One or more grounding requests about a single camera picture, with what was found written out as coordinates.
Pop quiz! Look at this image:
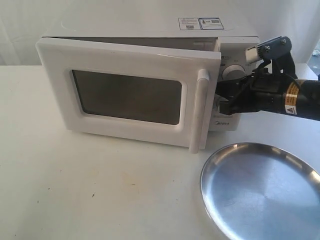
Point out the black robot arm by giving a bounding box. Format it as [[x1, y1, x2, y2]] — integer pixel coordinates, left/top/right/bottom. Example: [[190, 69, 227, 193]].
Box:
[[215, 53, 320, 121]]

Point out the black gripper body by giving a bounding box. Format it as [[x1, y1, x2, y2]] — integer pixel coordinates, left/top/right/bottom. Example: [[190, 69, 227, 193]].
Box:
[[231, 53, 298, 115]]

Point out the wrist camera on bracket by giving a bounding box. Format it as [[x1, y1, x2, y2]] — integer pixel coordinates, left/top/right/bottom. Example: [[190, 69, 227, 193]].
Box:
[[245, 36, 292, 64]]

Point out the white backdrop curtain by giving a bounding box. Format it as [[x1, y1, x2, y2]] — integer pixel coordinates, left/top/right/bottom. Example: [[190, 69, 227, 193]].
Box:
[[0, 0, 320, 66]]

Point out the round stainless steel plate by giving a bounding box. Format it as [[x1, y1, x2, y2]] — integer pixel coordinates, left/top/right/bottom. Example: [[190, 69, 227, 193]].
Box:
[[199, 142, 320, 240]]

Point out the white microwave door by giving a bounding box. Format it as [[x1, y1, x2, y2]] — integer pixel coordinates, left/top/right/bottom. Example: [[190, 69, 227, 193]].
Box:
[[36, 37, 221, 153]]

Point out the upper white control knob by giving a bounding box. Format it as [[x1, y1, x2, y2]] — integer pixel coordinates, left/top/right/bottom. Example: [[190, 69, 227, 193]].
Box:
[[221, 64, 246, 81]]

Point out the white Midea microwave oven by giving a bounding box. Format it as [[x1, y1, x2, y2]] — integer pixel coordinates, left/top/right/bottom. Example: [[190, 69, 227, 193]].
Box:
[[36, 15, 259, 146]]

